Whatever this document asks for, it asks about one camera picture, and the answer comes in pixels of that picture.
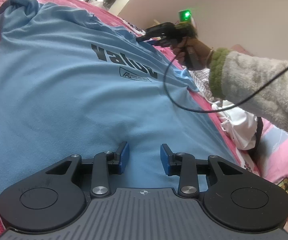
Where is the black cable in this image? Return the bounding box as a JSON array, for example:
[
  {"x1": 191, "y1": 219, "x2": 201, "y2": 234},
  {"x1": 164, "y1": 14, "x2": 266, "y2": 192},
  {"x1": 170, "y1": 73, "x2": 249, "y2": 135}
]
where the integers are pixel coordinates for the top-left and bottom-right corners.
[{"x1": 163, "y1": 55, "x2": 288, "y2": 112}]

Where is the white plastic bag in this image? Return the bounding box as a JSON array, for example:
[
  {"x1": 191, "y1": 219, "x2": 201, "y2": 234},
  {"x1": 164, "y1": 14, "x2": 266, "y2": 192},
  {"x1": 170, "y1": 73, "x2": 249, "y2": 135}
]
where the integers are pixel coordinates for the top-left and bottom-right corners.
[{"x1": 88, "y1": 0, "x2": 118, "y2": 12}]

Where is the person's right hand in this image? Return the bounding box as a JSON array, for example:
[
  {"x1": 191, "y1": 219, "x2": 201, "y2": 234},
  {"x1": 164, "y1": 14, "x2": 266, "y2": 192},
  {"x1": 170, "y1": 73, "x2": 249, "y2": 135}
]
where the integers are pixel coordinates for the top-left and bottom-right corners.
[{"x1": 170, "y1": 38, "x2": 214, "y2": 70}]

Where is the pink headboard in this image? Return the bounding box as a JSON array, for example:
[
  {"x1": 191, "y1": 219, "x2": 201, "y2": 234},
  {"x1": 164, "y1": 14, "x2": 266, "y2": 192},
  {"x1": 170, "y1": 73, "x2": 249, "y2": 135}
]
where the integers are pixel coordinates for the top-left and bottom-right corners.
[{"x1": 230, "y1": 44, "x2": 253, "y2": 57}]

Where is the white garment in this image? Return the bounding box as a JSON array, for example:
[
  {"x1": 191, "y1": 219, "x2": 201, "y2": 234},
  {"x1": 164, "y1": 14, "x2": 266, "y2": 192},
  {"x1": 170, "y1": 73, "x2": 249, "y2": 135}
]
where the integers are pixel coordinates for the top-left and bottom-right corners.
[{"x1": 210, "y1": 99, "x2": 262, "y2": 151}]

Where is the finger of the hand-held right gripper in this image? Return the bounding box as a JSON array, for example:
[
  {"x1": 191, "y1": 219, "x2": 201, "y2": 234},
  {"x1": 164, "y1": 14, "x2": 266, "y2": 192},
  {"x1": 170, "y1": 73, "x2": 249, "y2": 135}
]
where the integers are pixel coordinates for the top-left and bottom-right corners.
[
  {"x1": 136, "y1": 35, "x2": 159, "y2": 43},
  {"x1": 149, "y1": 39, "x2": 171, "y2": 48}
]

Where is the blue t-shirt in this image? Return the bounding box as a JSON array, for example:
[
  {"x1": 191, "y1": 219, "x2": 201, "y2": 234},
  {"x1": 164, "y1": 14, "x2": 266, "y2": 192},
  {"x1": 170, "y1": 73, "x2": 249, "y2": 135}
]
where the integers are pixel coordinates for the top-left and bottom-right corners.
[{"x1": 0, "y1": 0, "x2": 240, "y2": 200}]

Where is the pale knit sweater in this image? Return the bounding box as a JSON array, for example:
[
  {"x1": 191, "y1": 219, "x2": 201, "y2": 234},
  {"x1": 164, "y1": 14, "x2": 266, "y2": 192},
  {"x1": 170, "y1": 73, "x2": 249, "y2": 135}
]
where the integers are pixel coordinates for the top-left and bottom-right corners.
[{"x1": 190, "y1": 67, "x2": 226, "y2": 103}]

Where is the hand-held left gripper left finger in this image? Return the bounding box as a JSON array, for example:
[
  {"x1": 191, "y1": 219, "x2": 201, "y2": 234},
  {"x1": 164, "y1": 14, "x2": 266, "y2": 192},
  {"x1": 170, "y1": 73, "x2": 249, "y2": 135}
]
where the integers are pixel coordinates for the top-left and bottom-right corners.
[{"x1": 45, "y1": 141, "x2": 130, "y2": 197}]

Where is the pink patterned quilt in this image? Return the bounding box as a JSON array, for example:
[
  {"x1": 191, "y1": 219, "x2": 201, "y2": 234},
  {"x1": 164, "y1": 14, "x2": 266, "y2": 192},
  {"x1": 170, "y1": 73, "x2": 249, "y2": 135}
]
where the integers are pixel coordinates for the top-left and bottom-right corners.
[{"x1": 244, "y1": 119, "x2": 288, "y2": 240}]

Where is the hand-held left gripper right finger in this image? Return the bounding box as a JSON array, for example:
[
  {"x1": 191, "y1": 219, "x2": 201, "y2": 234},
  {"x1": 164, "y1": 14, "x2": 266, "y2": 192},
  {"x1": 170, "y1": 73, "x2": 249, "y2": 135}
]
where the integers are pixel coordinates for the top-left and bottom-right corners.
[{"x1": 160, "y1": 144, "x2": 246, "y2": 197}]

